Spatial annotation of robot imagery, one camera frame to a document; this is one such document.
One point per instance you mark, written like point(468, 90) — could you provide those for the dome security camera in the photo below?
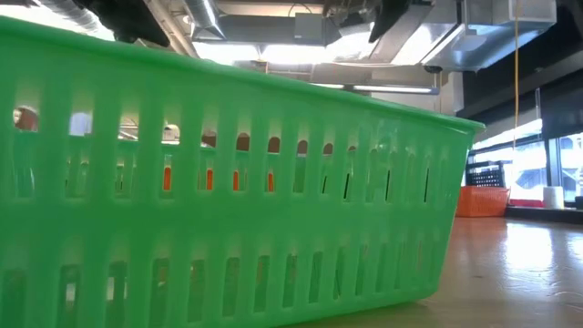
point(432, 69)

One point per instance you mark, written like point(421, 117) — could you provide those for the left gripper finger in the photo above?
point(132, 20)

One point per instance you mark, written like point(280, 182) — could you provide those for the long fluorescent ceiling light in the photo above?
point(387, 89)

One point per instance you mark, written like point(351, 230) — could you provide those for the small orange plastic basket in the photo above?
point(167, 178)

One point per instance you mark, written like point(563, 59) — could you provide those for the black table frame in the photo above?
point(546, 215)

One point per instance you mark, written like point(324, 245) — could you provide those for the grey ceiling box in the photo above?
point(309, 29)

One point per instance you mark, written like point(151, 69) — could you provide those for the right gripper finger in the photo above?
point(391, 16)

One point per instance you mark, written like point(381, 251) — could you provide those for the silver round air duct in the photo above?
point(59, 11)
point(205, 18)

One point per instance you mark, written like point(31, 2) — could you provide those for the large orange plastic basket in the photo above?
point(483, 202)

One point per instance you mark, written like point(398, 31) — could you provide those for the white paper roll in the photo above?
point(553, 197)

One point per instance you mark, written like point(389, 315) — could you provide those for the red flat object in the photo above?
point(526, 203)

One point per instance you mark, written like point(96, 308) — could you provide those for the black perforated plastic crate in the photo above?
point(485, 165)

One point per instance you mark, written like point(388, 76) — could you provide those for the window with dark frame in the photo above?
point(528, 168)

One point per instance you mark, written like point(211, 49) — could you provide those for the small green plastic basket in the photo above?
point(273, 218)

